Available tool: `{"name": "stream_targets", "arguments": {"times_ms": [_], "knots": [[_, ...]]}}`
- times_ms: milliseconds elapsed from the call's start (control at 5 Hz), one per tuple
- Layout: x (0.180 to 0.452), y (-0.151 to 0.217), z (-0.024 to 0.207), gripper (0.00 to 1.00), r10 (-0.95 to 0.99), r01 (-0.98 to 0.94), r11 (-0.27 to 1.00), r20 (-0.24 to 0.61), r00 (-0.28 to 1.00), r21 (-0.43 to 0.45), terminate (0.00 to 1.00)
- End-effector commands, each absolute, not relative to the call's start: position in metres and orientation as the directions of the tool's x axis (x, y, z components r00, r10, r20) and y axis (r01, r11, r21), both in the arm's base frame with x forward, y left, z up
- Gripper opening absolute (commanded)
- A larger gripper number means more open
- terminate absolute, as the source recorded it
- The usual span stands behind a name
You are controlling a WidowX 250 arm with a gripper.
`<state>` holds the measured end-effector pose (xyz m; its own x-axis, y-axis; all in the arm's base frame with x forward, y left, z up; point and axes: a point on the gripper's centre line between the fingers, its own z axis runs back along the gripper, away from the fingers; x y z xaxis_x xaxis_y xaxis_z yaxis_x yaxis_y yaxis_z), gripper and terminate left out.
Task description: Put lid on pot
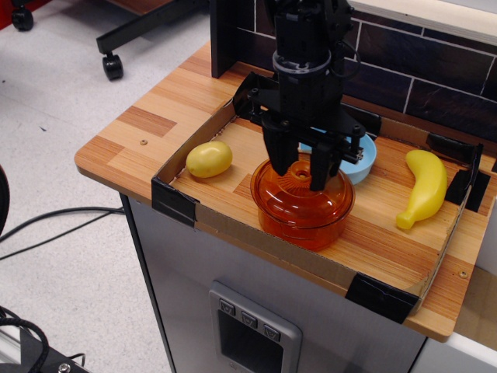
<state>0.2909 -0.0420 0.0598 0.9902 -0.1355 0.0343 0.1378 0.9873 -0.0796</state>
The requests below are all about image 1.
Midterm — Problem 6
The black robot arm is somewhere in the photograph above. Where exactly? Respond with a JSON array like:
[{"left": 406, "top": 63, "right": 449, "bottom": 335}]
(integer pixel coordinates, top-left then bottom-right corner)
[{"left": 247, "top": 1, "right": 366, "bottom": 191}]

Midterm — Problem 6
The light blue plastic bowl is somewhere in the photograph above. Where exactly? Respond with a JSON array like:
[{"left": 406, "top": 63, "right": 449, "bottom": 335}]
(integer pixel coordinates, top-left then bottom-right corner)
[{"left": 289, "top": 128, "right": 377, "bottom": 190}]

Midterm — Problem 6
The cardboard fence with black tape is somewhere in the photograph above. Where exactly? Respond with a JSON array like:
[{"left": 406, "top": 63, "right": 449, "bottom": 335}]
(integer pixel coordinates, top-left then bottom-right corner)
[{"left": 151, "top": 71, "right": 491, "bottom": 325}]

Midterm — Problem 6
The yellow toy potato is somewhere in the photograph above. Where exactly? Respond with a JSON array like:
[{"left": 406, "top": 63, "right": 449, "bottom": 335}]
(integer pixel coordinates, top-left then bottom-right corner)
[{"left": 186, "top": 141, "right": 233, "bottom": 178}]

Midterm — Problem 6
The black caster wheel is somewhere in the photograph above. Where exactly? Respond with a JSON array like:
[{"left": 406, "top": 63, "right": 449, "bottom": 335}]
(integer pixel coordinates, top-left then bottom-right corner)
[{"left": 11, "top": 5, "right": 34, "bottom": 32}]

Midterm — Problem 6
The black floor cable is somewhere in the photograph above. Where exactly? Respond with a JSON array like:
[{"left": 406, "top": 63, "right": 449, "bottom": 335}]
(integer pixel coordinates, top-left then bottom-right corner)
[{"left": 0, "top": 206, "right": 126, "bottom": 261}]

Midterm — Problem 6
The orange transparent pot lid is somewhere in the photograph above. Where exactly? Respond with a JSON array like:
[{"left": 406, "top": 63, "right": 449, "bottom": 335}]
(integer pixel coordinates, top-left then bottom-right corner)
[{"left": 250, "top": 153, "right": 355, "bottom": 234}]

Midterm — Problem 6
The yellow toy banana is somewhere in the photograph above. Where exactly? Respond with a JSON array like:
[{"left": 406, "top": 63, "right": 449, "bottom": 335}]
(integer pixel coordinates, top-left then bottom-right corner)
[{"left": 396, "top": 149, "right": 448, "bottom": 229}]

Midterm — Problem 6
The orange transparent plastic pot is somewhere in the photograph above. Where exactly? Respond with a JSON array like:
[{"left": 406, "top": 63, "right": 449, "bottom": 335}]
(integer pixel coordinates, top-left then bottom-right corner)
[{"left": 259, "top": 200, "right": 353, "bottom": 252}]

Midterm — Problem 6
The black braided cable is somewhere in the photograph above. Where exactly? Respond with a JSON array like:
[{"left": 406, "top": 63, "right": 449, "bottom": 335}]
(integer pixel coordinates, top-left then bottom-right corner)
[{"left": 0, "top": 305, "right": 50, "bottom": 373}]

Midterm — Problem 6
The dark brick-pattern backsplash panel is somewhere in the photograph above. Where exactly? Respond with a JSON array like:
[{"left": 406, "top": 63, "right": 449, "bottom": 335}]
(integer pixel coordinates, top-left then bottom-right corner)
[{"left": 210, "top": 1, "right": 496, "bottom": 142}]

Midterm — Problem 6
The black chair leg with caster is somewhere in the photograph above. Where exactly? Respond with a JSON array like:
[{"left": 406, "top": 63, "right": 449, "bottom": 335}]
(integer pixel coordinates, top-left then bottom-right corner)
[{"left": 96, "top": 1, "right": 209, "bottom": 81}]

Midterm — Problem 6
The black metal base plate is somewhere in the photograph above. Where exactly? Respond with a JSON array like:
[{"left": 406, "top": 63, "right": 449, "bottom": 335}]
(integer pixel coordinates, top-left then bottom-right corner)
[{"left": 20, "top": 330, "right": 89, "bottom": 373}]

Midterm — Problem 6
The grey cabinet control panel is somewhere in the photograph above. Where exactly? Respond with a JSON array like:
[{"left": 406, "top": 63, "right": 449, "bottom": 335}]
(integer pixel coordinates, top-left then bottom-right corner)
[{"left": 209, "top": 281, "right": 303, "bottom": 373}]

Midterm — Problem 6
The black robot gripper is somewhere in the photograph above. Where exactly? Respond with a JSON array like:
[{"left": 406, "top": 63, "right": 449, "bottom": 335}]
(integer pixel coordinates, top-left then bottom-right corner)
[{"left": 248, "top": 51, "right": 365, "bottom": 191}]

